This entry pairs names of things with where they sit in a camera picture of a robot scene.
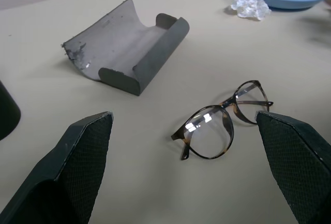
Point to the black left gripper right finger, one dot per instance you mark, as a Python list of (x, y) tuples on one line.
[(297, 162)]

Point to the white tissue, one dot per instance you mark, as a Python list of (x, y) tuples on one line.
[(249, 4)]

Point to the tortoiseshell round eyeglasses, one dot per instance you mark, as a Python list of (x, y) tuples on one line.
[(212, 136)]

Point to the grey open glasses case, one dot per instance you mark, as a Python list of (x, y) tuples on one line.
[(155, 58)]

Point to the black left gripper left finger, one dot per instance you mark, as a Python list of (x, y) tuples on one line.
[(64, 177)]

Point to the black round disc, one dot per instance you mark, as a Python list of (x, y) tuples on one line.
[(7, 112)]

